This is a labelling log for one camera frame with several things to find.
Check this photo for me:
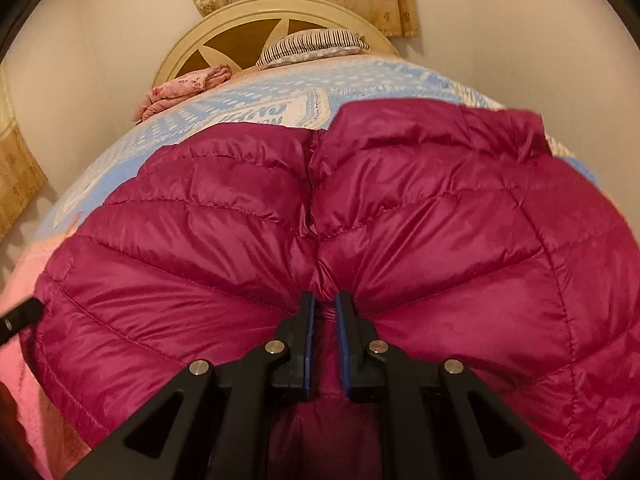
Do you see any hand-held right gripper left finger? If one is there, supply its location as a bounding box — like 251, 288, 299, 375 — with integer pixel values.
65, 290, 317, 480

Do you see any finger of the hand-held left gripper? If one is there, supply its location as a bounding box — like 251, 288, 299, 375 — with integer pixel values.
0, 297, 46, 346

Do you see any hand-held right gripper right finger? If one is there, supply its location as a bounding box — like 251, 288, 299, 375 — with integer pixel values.
335, 290, 581, 480

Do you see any magenta puffer jacket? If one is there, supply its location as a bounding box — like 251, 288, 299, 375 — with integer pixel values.
32, 97, 640, 480

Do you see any cream side window curtain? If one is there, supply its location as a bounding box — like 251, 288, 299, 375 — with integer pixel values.
0, 67, 48, 241

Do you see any bed with pink-blue cover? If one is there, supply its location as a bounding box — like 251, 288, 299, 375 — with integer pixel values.
0, 55, 601, 480

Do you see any folded pink floral blanket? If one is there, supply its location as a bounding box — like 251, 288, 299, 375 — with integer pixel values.
134, 64, 233, 122

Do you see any striped pillow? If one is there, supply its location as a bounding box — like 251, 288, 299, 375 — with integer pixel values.
256, 29, 371, 68

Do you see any cream wooden bed headboard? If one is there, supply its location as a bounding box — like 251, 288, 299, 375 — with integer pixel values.
152, 0, 401, 88

